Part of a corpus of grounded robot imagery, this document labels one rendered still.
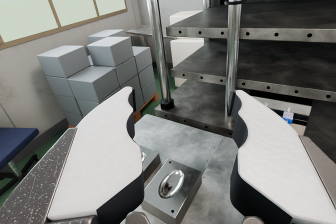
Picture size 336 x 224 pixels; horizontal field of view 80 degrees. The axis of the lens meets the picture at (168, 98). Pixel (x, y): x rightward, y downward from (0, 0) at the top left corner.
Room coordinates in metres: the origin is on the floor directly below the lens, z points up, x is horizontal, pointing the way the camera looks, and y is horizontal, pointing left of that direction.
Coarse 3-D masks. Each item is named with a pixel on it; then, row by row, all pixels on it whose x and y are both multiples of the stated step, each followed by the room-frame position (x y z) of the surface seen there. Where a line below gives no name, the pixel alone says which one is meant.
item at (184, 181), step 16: (160, 176) 0.52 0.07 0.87; (176, 176) 0.52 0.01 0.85; (192, 176) 0.50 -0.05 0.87; (144, 192) 0.46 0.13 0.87; (160, 192) 0.46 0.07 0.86; (176, 192) 0.45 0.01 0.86; (192, 192) 0.45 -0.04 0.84; (144, 208) 0.44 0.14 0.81; (160, 208) 0.39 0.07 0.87; (176, 208) 0.39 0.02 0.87
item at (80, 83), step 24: (72, 48) 2.10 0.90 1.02; (96, 48) 2.10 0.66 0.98; (120, 48) 2.12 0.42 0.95; (144, 48) 2.53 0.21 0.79; (48, 72) 2.00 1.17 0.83; (72, 72) 1.95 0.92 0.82; (96, 72) 1.92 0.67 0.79; (120, 72) 2.04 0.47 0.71; (144, 72) 2.41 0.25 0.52; (72, 96) 1.88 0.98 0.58; (96, 96) 1.70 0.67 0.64; (144, 96) 2.32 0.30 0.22; (72, 120) 1.98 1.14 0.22
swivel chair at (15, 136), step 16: (0, 128) 1.59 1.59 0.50; (16, 128) 1.55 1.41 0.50; (32, 128) 1.52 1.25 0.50; (0, 144) 1.35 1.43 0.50; (16, 144) 1.32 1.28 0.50; (0, 160) 1.16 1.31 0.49; (32, 160) 1.57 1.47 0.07; (0, 176) 1.41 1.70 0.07; (16, 176) 1.35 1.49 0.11; (0, 192) 1.21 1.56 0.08
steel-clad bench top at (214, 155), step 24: (144, 120) 0.99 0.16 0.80; (168, 120) 0.96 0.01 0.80; (144, 144) 0.78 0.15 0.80; (168, 144) 0.76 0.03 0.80; (192, 144) 0.74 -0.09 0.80; (216, 144) 0.72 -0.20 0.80; (216, 168) 0.58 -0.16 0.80; (216, 192) 0.47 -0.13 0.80; (192, 216) 0.39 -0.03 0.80; (216, 216) 0.38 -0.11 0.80; (240, 216) 0.37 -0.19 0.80
